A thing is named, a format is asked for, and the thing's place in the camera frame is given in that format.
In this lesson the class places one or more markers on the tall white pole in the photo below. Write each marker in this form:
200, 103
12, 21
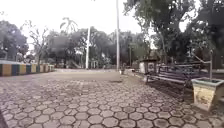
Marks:
117, 40

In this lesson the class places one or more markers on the short white pole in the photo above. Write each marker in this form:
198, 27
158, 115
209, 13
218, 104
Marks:
87, 50

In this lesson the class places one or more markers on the small kiosk structure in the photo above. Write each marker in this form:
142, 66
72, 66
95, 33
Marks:
147, 66

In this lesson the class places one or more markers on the grey hexagonal paver ground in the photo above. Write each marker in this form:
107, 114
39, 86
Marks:
83, 100

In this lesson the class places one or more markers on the row of trees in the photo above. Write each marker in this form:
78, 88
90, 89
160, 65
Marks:
66, 46

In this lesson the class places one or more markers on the large dark tree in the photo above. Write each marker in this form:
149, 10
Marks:
173, 30

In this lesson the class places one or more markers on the square concrete planter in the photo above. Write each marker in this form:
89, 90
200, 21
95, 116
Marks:
206, 93

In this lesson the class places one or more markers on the yellow and green striped kerb wall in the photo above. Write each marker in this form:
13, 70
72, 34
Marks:
20, 69

